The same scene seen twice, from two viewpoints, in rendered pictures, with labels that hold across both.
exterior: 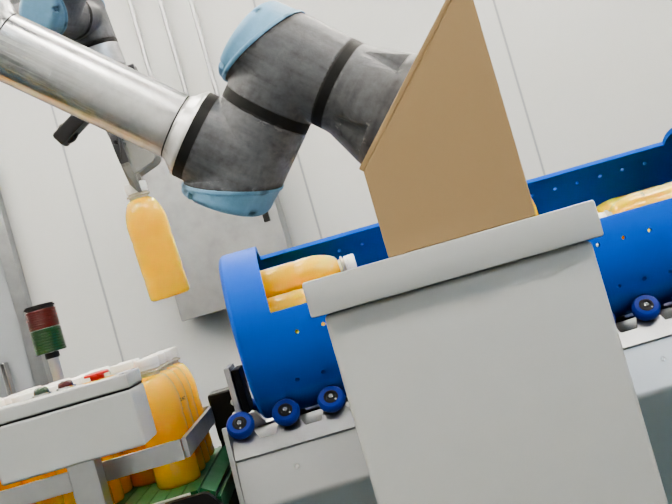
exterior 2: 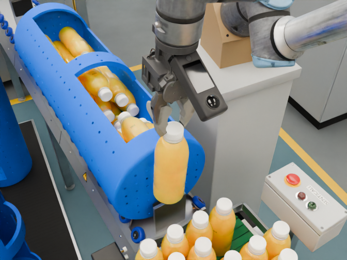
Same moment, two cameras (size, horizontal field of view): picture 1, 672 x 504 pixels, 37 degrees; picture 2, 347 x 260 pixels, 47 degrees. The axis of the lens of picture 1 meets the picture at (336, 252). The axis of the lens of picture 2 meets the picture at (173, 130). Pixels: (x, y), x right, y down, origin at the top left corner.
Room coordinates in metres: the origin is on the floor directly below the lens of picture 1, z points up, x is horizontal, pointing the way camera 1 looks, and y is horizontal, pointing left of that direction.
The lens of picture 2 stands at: (1.98, 0.78, 1.92)
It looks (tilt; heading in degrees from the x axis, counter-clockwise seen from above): 44 degrees down; 240
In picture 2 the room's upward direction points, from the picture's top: straight up
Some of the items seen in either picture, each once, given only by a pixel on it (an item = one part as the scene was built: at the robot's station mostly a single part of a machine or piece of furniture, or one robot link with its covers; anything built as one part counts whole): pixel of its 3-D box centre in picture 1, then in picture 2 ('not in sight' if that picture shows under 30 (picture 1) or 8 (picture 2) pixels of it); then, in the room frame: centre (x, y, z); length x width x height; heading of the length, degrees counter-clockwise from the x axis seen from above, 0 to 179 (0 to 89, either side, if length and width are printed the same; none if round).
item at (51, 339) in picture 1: (48, 340); not in sight; (2.02, 0.62, 1.18); 0.06 x 0.06 x 0.05
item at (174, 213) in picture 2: (242, 400); (168, 211); (1.68, 0.22, 0.99); 0.10 x 0.02 x 0.12; 2
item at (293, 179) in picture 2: (96, 375); (293, 179); (1.38, 0.37, 1.11); 0.04 x 0.04 x 0.01
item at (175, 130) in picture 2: (136, 189); (173, 131); (1.71, 0.30, 1.39); 0.04 x 0.04 x 0.02
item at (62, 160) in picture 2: not in sight; (59, 151); (1.78, -0.83, 0.31); 0.06 x 0.06 x 0.63; 2
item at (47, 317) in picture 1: (42, 319); not in sight; (2.02, 0.62, 1.23); 0.06 x 0.06 x 0.04
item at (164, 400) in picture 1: (164, 425); (220, 227); (1.58, 0.34, 0.99); 0.07 x 0.07 x 0.19
